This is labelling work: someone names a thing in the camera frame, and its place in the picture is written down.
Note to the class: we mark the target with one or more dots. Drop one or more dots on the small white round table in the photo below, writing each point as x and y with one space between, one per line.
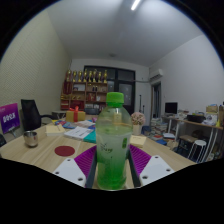
60 112

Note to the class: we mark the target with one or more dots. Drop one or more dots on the purple sign board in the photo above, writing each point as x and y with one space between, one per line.
9 117

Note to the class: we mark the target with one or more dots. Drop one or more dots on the white open booklet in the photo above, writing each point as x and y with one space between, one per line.
78 132

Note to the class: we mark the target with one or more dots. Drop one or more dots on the teal book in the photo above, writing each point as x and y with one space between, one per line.
90 137

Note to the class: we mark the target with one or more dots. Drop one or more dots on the flat round red coaster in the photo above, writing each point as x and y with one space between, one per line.
64 151

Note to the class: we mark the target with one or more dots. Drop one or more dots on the white air conditioner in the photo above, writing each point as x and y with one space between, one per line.
156 74

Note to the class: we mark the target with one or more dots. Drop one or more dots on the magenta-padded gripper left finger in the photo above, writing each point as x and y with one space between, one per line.
71 171

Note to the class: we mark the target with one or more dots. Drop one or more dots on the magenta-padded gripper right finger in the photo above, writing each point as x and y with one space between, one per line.
155 168

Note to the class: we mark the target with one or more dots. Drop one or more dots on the pale yellow notebook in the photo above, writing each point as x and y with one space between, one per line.
138 140
55 129

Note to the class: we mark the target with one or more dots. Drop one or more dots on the stainless steel cup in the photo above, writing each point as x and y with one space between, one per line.
30 139

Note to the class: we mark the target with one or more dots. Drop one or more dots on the pink flowers in white pot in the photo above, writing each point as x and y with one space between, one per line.
138 120

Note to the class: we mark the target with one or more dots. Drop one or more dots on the blue colourful book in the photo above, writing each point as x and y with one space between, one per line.
68 125

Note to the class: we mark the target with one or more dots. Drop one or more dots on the wooden side desk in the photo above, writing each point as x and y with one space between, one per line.
196 123

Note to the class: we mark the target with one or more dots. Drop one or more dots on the black office chair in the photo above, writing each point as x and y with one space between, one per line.
30 115

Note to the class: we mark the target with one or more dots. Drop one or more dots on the yellow gift box red ribbon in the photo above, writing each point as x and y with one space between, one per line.
75 116

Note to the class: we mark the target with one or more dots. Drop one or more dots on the wooden shelf unit with trophies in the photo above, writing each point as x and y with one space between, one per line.
85 95

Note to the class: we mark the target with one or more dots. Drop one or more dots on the black framed glass door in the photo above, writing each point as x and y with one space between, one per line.
126 90

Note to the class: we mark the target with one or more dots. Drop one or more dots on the white round stool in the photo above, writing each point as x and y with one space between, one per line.
198 144

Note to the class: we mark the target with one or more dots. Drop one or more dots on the stack of books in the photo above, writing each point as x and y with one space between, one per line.
159 127

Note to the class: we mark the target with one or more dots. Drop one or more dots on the black computer monitor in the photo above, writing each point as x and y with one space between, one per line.
171 108

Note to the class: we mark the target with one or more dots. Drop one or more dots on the green drink bottle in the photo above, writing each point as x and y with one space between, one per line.
113 150

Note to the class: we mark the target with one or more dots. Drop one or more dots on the ceiling tube light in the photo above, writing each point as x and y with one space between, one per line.
135 4

